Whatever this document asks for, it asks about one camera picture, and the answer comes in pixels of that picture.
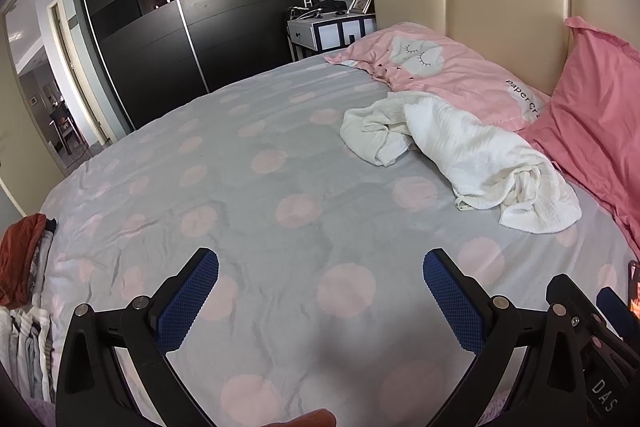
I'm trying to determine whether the bed with pink-dotted grey sheet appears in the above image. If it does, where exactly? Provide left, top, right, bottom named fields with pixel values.
left=37, top=52, right=640, bottom=427

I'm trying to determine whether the purple fleece cloth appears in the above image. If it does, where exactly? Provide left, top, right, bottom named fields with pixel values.
left=20, top=394, right=58, bottom=427

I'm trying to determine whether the stack of folded clothes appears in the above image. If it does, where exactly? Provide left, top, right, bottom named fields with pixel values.
left=0, top=217, right=58, bottom=403

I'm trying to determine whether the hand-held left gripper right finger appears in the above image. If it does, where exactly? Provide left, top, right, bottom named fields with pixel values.
left=423, top=248, right=588, bottom=427

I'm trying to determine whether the black sliding door wardrobe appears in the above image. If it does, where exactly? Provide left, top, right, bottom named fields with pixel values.
left=75, top=0, right=321, bottom=130

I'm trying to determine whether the white crinkle cotton garment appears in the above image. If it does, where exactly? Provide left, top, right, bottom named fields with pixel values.
left=340, top=91, right=583, bottom=234

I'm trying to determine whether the plain pink pillow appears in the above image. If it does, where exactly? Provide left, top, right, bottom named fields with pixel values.
left=517, top=17, right=640, bottom=258

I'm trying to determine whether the white nightstand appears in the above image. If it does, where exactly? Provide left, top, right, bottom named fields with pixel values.
left=286, top=13, right=377, bottom=62

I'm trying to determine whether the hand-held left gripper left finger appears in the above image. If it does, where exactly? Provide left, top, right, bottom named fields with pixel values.
left=56, top=248, right=219, bottom=427

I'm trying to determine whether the rust orange folded sweater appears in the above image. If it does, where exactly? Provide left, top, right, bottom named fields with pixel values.
left=0, top=213, right=48, bottom=305

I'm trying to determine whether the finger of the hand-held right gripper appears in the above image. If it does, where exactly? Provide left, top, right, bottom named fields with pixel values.
left=546, top=274, right=601, bottom=328
left=597, top=287, right=631, bottom=338

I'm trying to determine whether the pink cat print pillow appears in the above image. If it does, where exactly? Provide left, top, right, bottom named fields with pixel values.
left=324, top=22, right=551, bottom=132

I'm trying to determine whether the dark wooden chair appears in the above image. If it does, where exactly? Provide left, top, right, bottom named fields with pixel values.
left=50, top=104, right=85, bottom=152

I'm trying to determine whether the cream room door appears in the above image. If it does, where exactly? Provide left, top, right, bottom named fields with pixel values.
left=0, top=14, right=28, bottom=218

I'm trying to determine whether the dark cloth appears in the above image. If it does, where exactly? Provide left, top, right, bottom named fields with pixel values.
left=287, top=0, right=353, bottom=20

